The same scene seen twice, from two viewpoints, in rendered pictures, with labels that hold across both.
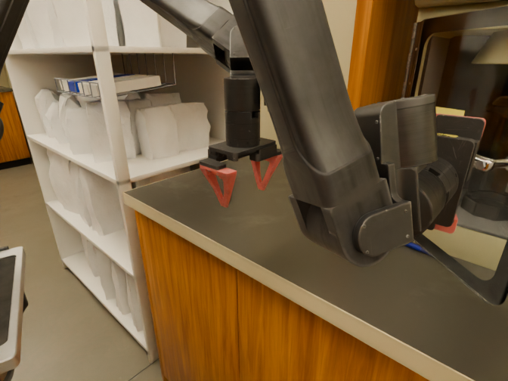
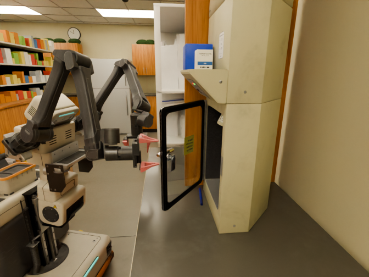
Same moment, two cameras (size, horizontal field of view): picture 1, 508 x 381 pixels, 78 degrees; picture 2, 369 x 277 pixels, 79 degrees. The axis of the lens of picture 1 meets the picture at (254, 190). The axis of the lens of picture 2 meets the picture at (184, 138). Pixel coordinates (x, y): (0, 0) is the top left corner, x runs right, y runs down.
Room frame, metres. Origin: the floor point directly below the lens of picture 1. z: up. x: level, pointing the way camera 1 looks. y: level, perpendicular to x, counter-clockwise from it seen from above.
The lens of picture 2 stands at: (-0.13, -0.90, 1.50)
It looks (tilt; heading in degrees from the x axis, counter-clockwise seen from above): 16 degrees down; 42
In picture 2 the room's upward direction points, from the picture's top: straight up
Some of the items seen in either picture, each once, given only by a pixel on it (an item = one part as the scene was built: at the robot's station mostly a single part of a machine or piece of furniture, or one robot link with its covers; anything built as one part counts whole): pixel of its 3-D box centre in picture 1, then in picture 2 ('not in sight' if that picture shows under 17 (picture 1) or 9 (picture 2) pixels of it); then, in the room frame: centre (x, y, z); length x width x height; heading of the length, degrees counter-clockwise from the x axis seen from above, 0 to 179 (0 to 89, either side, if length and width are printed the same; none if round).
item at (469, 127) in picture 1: (447, 142); (146, 144); (0.38, -0.24, 1.23); 0.09 x 0.07 x 0.07; 138
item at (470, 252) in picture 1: (454, 148); (184, 151); (0.50, -0.33, 1.19); 0.30 x 0.01 x 0.40; 9
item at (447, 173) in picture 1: (425, 184); (128, 153); (0.33, -0.19, 1.20); 0.07 x 0.07 x 0.10; 48
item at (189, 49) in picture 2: not in sight; (196, 57); (0.57, -0.33, 1.56); 0.10 x 0.10 x 0.09; 48
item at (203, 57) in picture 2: not in sight; (203, 60); (0.47, -0.43, 1.54); 0.05 x 0.05 x 0.06; 49
